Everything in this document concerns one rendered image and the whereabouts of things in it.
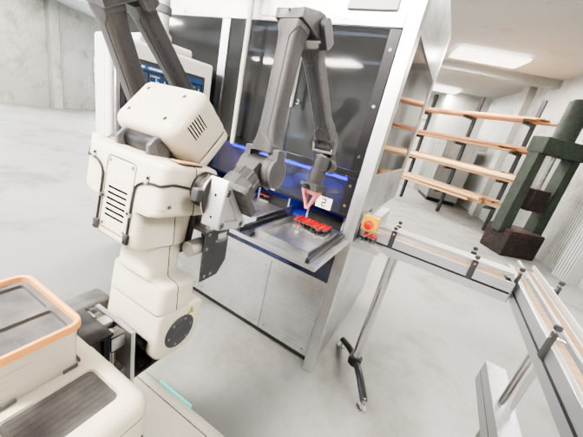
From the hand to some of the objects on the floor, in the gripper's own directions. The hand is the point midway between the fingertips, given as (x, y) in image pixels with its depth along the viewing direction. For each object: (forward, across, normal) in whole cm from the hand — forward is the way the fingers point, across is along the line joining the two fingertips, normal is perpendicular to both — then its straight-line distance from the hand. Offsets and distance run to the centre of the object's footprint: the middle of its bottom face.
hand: (306, 206), depth 107 cm
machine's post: (+100, -55, +11) cm, 115 cm away
